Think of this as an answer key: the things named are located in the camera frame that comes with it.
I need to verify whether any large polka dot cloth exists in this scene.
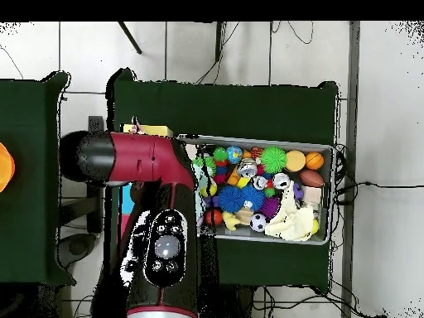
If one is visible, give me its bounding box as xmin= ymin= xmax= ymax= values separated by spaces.
xmin=128 ymin=115 xmax=146 ymax=136

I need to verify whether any wooden box with three holes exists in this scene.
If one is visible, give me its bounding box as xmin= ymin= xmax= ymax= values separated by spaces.
xmin=117 ymin=123 xmax=174 ymax=243

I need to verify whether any rainbow spiky caterpillar toy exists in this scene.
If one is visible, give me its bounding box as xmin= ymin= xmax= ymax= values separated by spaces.
xmin=211 ymin=147 xmax=229 ymax=185

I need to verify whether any blue spiky ball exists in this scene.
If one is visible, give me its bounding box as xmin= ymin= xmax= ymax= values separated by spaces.
xmin=217 ymin=184 xmax=246 ymax=214

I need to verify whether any globe print ball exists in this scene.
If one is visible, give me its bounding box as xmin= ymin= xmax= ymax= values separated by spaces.
xmin=225 ymin=145 xmax=243 ymax=165

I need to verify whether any red orange ball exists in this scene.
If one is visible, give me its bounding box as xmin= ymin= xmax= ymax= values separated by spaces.
xmin=205 ymin=209 xmax=224 ymax=227

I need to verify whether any green spiky ball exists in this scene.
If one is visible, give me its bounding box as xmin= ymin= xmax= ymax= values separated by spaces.
xmin=259 ymin=146 xmax=287 ymax=175

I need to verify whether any small soccer ball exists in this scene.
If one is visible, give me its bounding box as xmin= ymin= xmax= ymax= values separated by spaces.
xmin=248 ymin=213 xmax=268 ymax=233

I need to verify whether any purple knobbly ball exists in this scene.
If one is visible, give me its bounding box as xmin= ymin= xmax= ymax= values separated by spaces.
xmin=259 ymin=195 xmax=282 ymax=219

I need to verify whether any dark green tablecloth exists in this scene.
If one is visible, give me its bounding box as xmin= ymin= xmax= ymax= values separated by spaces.
xmin=104 ymin=68 xmax=340 ymax=294
xmin=0 ymin=70 xmax=77 ymax=287

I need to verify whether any pale yellow knitted cloth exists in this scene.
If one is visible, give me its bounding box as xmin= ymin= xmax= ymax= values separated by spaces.
xmin=264 ymin=180 xmax=320 ymax=243

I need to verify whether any black tripod leg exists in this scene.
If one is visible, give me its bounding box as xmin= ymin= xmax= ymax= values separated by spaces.
xmin=117 ymin=21 xmax=142 ymax=55
xmin=214 ymin=21 xmax=224 ymax=62

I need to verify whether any grey plastic foot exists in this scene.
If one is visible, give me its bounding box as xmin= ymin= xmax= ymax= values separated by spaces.
xmin=55 ymin=233 xmax=98 ymax=270

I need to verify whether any orange plastic object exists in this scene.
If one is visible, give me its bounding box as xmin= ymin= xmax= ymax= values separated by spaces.
xmin=0 ymin=142 xmax=17 ymax=194

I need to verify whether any wire mesh bin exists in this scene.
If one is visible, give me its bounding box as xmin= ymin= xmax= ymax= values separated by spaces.
xmin=176 ymin=133 xmax=335 ymax=246

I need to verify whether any black cable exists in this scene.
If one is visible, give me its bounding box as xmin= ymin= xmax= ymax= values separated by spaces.
xmin=334 ymin=180 xmax=424 ymax=206

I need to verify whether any grey floor cable cover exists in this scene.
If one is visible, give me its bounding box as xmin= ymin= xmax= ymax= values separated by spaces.
xmin=340 ymin=21 xmax=361 ymax=318

